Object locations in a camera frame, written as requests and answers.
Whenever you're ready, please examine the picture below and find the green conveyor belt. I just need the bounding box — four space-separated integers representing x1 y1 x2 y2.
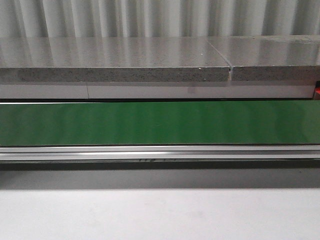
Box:
0 100 320 170

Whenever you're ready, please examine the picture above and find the grey stone counter slab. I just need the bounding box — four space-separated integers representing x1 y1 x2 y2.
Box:
0 35 320 84

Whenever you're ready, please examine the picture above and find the red plastic tray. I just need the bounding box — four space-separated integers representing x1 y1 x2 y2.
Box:
313 87 320 100

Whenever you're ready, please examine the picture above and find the white corrugated curtain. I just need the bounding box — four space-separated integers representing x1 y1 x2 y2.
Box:
0 0 320 38

